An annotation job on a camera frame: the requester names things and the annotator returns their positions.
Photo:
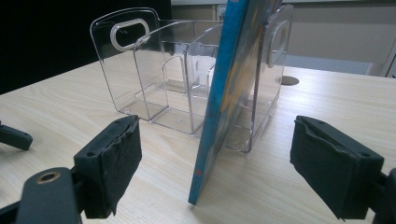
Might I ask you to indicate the blue picture book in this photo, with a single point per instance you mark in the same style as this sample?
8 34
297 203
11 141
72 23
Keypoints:
218 93

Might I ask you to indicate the clear plastic organizer rack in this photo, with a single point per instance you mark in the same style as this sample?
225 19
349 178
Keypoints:
149 77

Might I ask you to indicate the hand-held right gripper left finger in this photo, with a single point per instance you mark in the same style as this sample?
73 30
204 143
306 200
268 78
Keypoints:
109 168

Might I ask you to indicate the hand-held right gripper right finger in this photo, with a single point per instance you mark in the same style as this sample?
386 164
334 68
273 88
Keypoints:
336 174

